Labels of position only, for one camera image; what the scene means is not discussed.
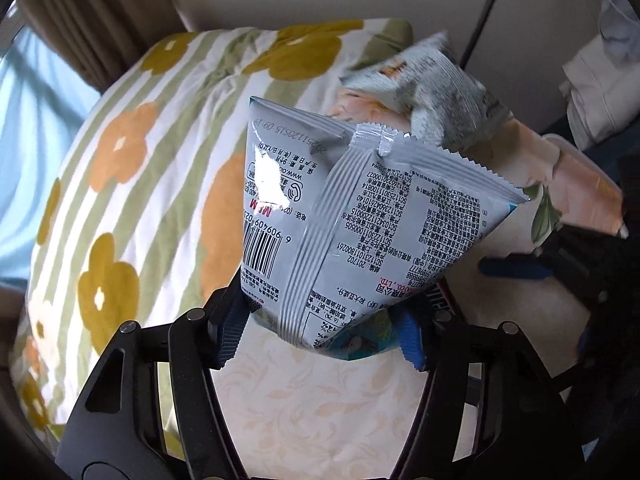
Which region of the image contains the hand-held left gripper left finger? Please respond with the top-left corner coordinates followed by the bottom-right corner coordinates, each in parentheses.
top-left (55, 275), bottom-right (251, 480)

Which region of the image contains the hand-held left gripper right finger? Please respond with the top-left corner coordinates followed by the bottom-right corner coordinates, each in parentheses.
top-left (390, 305), bottom-right (586, 480)

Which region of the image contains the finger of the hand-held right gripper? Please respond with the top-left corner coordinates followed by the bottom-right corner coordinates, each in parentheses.
top-left (478, 242), bottom-right (566, 282)

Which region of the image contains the silver and blue snack bag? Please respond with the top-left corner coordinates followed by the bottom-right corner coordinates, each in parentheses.
top-left (240, 96), bottom-right (532, 361)

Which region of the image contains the flower print striped pillow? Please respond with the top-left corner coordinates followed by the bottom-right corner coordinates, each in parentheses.
top-left (10, 19), bottom-right (416, 441)

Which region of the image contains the grey crumpled snack packet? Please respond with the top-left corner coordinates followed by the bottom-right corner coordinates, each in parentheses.
top-left (339, 31), bottom-right (513, 153)

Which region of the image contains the white folded cloth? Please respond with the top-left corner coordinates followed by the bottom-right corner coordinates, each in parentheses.
top-left (560, 35), bottom-right (640, 147)

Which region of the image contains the light blue curtain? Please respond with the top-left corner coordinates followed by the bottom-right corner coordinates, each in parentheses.
top-left (0, 25), bottom-right (103, 288)

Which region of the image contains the beige curtain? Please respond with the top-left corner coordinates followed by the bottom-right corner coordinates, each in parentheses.
top-left (20, 0), bottom-right (187, 93)

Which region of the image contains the black cable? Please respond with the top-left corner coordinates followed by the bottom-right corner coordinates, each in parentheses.
top-left (459, 0), bottom-right (507, 72)

